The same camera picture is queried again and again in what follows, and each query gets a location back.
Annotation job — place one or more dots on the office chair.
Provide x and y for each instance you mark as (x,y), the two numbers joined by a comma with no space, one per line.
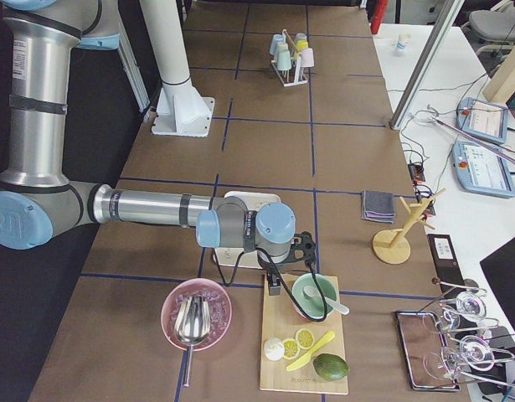
(494,27)

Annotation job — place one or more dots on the black monitor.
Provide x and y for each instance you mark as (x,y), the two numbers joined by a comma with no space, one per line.
(499,270)

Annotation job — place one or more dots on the white cup rack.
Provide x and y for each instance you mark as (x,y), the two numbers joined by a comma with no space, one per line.
(296,75)

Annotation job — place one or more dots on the upper lemon slice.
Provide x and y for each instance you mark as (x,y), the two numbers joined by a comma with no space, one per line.
(304,338)

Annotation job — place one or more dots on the wooden mug tree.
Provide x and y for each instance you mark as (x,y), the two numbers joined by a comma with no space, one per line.
(390,245)

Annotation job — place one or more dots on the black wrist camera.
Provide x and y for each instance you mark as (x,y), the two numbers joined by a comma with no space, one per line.
(274,283)

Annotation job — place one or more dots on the metal ice scoop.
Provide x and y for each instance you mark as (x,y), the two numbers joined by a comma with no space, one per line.
(192,326)

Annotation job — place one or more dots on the yellow cup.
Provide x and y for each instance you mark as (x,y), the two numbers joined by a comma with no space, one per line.
(301,45)

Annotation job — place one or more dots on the green avocado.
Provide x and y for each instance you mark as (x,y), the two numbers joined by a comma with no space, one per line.
(330,367)

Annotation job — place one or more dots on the white reacher grabber stick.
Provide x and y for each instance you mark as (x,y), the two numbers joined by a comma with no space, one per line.
(428,116)

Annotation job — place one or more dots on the pink bowl with ice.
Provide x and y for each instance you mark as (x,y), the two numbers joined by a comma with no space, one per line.
(220,309)

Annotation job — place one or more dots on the green bowl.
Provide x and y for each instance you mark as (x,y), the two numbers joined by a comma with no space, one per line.
(313,306)

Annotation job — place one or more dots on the wine glass rack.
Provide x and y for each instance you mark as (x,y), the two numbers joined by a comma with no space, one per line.
(462,321)

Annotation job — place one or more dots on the upper teach pendant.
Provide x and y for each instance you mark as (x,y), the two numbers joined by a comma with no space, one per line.
(483,120)

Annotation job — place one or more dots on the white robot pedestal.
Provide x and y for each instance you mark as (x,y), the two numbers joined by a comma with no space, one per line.
(181,110)

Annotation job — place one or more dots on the pink cup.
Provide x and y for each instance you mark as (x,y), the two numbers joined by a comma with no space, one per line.
(307,58)

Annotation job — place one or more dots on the black box with label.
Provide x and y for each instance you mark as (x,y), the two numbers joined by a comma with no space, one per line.
(445,261)

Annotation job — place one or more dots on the lower lemon slice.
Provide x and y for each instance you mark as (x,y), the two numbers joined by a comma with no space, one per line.
(291,348)

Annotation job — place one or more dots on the paper cup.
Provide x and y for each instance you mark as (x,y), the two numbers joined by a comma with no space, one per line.
(402,44)

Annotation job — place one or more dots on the green cup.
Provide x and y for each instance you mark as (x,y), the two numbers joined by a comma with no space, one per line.
(283,60)

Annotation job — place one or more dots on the aluminium frame post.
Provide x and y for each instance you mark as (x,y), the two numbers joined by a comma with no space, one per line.
(436,38)

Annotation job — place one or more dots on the lemon slice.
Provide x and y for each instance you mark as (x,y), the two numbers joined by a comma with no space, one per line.
(304,338)
(291,348)

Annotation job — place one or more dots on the lower teach pendant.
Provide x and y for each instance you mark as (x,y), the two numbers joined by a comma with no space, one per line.
(481,171)

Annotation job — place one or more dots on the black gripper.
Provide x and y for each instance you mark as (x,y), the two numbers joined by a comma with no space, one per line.
(274,286)

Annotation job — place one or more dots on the folded grey cloth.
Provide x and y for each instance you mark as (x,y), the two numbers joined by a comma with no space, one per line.
(378,206)

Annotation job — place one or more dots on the blue cup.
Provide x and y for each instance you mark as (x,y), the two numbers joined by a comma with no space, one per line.
(276,39)

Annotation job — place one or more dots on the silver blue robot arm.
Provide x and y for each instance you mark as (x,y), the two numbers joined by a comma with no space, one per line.
(38,202)

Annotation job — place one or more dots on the teach pendant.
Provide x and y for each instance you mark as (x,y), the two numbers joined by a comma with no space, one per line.
(481,171)
(483,120)

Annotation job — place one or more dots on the bamboo cutting board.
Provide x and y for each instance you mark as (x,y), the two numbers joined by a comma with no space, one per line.
(280,320)

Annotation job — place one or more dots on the yellow plastic knife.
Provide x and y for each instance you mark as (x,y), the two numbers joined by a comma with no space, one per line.
(306,357)

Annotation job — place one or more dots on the metal tray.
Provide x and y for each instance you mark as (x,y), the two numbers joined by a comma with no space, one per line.
(419,338)

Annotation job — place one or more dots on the white plastic spoon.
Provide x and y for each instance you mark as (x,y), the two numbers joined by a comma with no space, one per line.
(311,291)

